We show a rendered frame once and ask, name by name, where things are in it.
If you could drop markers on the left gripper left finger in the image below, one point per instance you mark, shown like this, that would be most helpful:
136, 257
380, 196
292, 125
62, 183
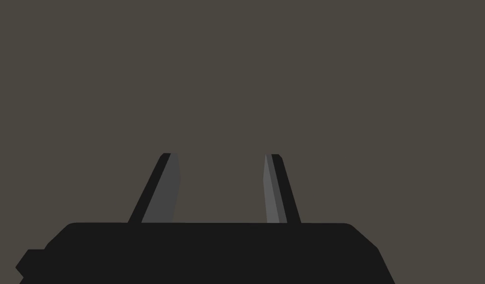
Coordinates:
160, 193

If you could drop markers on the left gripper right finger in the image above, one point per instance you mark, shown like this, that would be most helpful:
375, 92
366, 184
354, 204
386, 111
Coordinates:
278, 193

